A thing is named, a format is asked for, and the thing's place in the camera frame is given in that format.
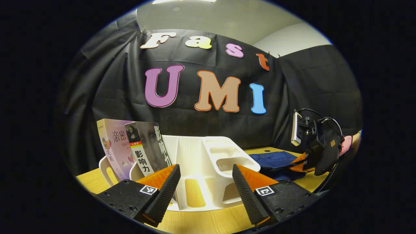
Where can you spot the blue schoolbag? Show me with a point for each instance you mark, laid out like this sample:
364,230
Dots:
273,161

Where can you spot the white plastic bookshelf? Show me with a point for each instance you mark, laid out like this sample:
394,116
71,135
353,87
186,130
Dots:
195,152

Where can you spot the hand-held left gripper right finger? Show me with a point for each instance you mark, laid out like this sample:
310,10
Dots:
248,195

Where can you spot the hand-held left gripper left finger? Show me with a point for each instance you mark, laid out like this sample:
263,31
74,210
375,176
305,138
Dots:
162,195

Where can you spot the pink cover book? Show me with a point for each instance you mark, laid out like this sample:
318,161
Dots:
115,143

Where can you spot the black backdrop cloth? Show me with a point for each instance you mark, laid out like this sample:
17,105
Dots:
201,123

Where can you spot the dark portrait cover book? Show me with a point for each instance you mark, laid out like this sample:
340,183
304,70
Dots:
149,146

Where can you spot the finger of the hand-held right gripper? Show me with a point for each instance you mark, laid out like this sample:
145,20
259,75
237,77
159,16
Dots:
300,158
300,167

